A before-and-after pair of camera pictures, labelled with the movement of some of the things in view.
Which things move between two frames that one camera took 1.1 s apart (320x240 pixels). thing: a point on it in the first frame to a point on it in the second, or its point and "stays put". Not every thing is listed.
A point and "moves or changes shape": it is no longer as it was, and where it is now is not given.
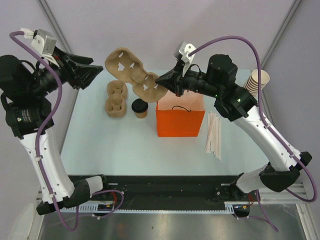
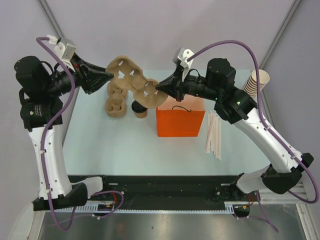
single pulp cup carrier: x=125 y=64 moves or changes shape
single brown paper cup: x=142 y=115 stays put
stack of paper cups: x=251 y=84 stays put
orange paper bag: x=180 y=116 stays put
